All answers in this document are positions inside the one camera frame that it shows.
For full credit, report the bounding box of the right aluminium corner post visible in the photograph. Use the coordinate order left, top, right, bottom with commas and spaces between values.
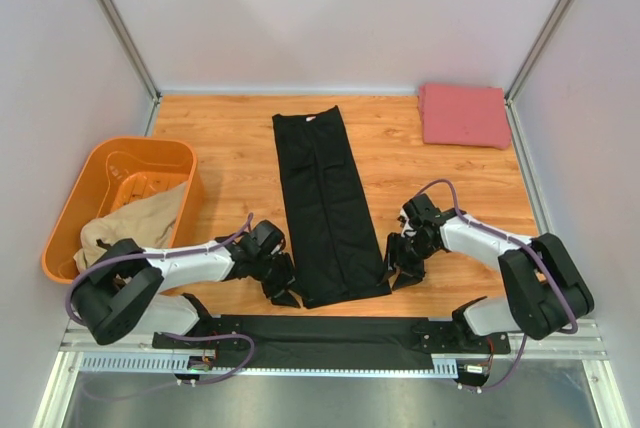
505, 0, 575, 104

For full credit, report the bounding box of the left aluminium corner post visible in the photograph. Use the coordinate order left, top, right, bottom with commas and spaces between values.
97, 0, 161, 102

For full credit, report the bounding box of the aluminium corner post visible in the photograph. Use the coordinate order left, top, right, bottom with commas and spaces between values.
505, 0, 575, 104
97, 0, 161, 102

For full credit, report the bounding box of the orange plastic basket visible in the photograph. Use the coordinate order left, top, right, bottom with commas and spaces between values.
41, 137, 204, 284

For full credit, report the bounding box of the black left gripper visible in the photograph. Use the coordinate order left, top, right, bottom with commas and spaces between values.
250, 252, 310, 309

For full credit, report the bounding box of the beige t shirt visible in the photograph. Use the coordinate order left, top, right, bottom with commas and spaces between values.
73, 182, 186, 272

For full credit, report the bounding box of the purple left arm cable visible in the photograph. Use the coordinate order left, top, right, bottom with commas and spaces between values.
67, 212, 257, 402

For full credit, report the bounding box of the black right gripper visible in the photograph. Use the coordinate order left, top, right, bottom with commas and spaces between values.
377, 234, 438, 292

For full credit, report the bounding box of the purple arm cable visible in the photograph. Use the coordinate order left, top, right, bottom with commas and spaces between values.
413, 178, 580, 394
67, 212, 257, 402

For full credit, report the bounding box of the black t shirt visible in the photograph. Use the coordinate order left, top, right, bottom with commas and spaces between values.
272, 106, 391, 309

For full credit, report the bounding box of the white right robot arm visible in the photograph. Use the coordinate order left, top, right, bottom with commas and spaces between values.
384, 194, 595, 352

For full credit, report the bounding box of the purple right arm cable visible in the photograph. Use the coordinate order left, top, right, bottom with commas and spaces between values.
413, 178, 580, 394

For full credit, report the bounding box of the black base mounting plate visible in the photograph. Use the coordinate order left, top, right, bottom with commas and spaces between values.
152, 313, 512, 374

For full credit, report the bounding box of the folded red t shirt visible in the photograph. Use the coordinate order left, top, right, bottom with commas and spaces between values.
418, 83, 511, 150

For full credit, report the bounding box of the aluminium frame rail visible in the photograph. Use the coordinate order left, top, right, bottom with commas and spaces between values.
61, 315, 607, 378

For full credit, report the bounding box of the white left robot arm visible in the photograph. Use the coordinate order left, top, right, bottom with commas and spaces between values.
65, 215, 302, 345

